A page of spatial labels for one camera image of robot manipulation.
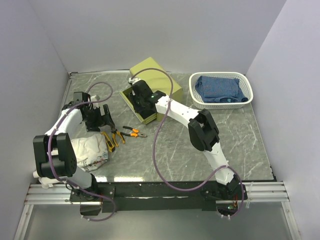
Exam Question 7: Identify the white plastic basket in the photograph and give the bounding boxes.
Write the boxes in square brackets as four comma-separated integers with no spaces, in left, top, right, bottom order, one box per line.
[189,71,254,110]

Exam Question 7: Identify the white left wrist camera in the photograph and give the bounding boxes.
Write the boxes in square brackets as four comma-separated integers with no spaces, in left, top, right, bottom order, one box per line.
[90,95,100,102]

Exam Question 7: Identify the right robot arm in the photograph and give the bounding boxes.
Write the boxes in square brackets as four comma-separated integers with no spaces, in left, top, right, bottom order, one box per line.
[128,78,245,200]

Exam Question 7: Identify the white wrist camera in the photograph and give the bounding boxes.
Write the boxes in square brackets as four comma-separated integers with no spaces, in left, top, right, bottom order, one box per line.
[128,77,141,86]
[90,95,100,102]

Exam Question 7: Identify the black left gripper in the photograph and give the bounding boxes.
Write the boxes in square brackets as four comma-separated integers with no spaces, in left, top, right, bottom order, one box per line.
[83,104,115,132]

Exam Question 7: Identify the blue checkered cloth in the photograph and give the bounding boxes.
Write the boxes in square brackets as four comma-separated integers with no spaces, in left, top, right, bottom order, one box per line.
[195,75,249,104]

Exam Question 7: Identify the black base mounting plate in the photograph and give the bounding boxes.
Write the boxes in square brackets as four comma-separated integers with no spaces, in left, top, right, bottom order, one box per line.
[66,180,248,216]

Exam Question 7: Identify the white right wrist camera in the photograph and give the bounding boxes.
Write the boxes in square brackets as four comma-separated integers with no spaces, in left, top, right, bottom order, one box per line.
[128,77,141,86]

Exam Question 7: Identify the aluminium frame rail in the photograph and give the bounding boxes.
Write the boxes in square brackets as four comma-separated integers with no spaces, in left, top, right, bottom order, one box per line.
[24,181,289,205]

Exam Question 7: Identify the yellow utility knife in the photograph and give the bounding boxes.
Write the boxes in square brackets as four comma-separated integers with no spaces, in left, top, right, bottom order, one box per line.
[101,131,116,153]

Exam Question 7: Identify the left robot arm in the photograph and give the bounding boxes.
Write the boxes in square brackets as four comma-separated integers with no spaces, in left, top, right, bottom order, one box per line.
[33,92,112,201]

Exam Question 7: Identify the green metal drawer cabinet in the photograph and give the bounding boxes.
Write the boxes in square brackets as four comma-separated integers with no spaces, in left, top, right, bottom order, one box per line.
[120,57,183,125]

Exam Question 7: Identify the orange black pliers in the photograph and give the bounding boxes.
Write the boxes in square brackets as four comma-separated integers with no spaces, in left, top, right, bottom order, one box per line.
[120,126,147,138]

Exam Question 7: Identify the yellow black pliers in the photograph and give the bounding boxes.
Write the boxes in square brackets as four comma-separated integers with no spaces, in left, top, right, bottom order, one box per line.
[111,128,127,148]

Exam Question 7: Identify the white cloth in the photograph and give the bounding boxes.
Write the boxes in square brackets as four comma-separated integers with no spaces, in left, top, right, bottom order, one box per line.
[33,134,110,190]

